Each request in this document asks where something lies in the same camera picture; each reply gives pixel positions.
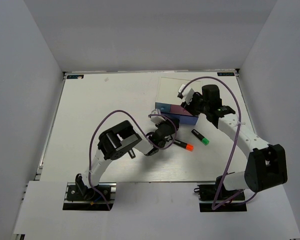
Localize blue small drawer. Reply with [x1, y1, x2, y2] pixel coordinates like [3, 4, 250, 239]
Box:
[155, 102, 171, 113]

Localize pink drawer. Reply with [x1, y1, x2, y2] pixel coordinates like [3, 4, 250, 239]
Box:
[169, 104, 193, 117]

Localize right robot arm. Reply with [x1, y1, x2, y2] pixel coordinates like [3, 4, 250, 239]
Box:
[178, 84, 288, 200]

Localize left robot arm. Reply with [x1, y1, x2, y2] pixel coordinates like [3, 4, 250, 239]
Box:
[75, 118, 180, 200]

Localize orange highlighter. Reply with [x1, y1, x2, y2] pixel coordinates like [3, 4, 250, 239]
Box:
[173, 140, 194, 152]

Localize white drawer cabinet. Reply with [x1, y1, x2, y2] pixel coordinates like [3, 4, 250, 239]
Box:
[155, 77, 189, 106]

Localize green highlighter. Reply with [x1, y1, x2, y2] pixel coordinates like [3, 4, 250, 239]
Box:
[191, 129, 210, 146]

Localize pink highlighter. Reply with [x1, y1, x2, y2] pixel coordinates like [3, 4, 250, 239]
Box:
[128, 149, 136, 159]

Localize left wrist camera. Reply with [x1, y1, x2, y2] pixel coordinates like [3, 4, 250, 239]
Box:
[148, 108, 165, 125]

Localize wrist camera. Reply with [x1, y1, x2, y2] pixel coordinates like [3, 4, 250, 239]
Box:
[148, 108, 165, 125]
[177, 84, 195, 105]

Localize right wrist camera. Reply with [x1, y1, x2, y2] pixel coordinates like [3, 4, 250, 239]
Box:
[177, 84, 195, 105]

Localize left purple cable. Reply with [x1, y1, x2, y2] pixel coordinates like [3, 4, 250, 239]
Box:
[89, 109, 178, 211]

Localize purple cable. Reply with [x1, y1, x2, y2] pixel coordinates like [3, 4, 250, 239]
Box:
[178, 76, 260, 210]
[89, 109, 178, 211]

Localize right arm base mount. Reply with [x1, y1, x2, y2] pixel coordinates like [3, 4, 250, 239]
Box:
[196, 183, 248, 213]

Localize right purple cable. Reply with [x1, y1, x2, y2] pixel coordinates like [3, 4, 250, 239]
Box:
[178, 76, 260, 210]

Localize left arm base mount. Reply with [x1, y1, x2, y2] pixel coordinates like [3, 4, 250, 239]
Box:
[62, 183, 117, 212]

